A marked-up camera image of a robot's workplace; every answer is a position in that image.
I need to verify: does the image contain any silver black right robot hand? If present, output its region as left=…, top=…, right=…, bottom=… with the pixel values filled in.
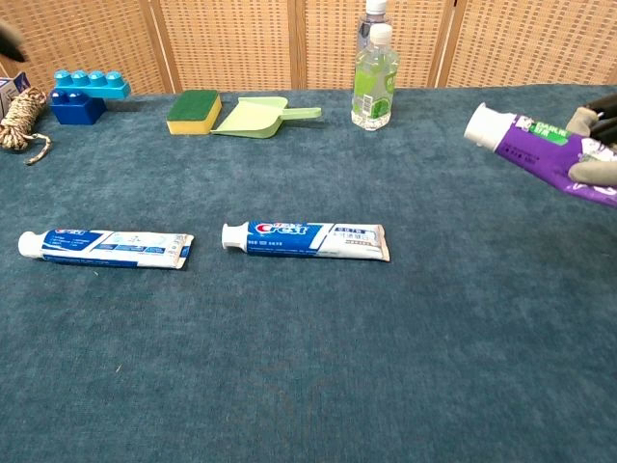
left=566, top=93, right=617, bottom=187

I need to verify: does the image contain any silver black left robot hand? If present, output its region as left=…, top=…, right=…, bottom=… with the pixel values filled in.
left=0, top=21, right=28, bottom=63

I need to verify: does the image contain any short purple toothpaste tube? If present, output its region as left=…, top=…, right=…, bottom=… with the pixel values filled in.
left=463, top=102, right=617, bottom=208

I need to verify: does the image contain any crumpled blue white toothpaste tube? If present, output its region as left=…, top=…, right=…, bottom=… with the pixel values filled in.
left=17, top=228, right=196, bottom=270

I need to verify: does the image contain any blue white Crest toothpaste tube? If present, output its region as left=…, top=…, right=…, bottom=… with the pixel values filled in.
left=221, top=220, right=391, bottom=263

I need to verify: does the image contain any blue white carton box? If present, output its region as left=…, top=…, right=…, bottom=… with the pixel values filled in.
left=0, top=71, right=32, bottom=115

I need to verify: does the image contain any dark blue toy brick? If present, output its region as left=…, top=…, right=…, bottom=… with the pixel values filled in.
left=49, top=89, right=108, bottom=126

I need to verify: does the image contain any light blue long toy brick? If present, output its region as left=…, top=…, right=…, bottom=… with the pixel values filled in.
left=52, top=68, right=132, bottom=101

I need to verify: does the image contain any green yellow sponge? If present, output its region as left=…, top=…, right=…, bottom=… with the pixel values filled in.
left=166, top=89, right=224, bottom=136

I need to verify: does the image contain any bamboo folding screen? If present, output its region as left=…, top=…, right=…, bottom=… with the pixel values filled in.
left=0, top=0, right=617, bottom=95

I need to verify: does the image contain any clear bottle with green label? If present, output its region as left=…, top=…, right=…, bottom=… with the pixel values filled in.
left=350, top=23, right=401, bottom=132

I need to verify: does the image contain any light green plastic dustpan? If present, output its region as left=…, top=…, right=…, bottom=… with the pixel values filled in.
left=210, top=95, right=323, bottom=140

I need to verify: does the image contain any tall clear plastic bottle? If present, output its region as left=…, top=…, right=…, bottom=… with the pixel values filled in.
left=357, top=0, right=389, bottom=59

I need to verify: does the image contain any teal table cloth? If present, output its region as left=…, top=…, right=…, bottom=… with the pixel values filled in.
left=0, top=84, right=617, bottom=463

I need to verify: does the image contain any beige braided rope bundle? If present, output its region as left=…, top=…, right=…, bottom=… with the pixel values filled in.
left=0, top=86, right=53, bottom=166

